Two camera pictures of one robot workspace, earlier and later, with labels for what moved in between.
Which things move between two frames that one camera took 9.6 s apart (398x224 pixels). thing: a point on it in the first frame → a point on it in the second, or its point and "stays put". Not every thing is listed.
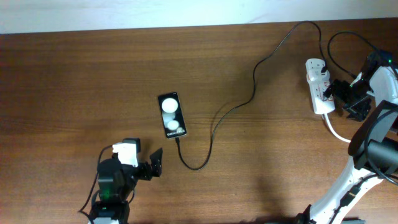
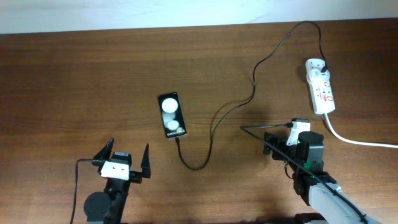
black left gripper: x=147 y=172 → x=136 y=176
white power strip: x=318 y=81 stays put
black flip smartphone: x=172 y=115 stays put
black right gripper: x=357 y=111 → x=280 y=140
